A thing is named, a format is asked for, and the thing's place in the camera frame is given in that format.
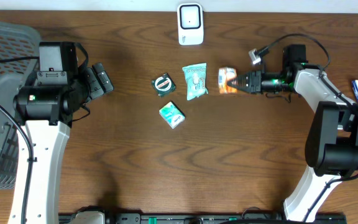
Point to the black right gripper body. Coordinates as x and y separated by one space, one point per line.
256 81

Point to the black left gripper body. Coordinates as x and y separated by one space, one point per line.
94 84

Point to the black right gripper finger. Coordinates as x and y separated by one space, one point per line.
244 78
240 86

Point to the small orange white packet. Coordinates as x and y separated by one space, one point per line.
225 74

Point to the teal candy pouch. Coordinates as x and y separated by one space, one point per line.
195 77

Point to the dark green round-logo packet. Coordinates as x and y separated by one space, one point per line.
163 85

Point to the green white tissue pack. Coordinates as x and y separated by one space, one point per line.
171 114

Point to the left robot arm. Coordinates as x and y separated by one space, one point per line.
44 109

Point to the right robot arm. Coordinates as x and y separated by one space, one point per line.
331 149

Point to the white barcode scanner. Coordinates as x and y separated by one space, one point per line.
190 24

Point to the grey plastic shopping basket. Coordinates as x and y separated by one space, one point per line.
19 45

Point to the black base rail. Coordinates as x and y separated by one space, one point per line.
251 216

